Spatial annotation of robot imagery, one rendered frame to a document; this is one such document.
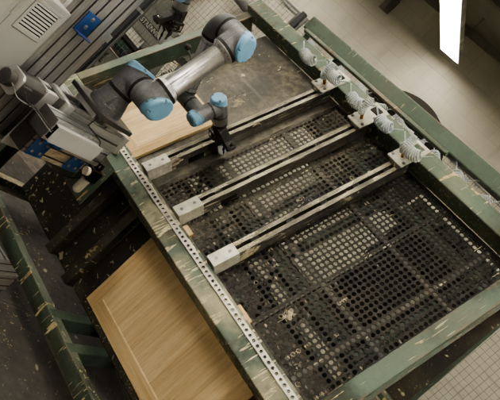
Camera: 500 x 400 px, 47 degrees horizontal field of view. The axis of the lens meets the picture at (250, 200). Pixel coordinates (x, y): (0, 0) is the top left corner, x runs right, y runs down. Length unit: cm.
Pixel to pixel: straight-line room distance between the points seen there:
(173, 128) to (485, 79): 574
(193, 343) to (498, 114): 605
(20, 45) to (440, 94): 653
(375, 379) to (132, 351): 112
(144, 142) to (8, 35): 104
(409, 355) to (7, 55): 179
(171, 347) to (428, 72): 622
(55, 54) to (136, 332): 127
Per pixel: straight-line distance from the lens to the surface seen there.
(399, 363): 230
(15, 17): 207
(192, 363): 259
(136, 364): 274
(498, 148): 783
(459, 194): 275
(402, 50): 832
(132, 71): 234
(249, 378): 220
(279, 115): 297
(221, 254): 241
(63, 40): 228
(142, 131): 297
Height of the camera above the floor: 146
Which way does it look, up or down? 6 degrees down
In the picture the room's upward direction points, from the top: 47 degrees clockwise
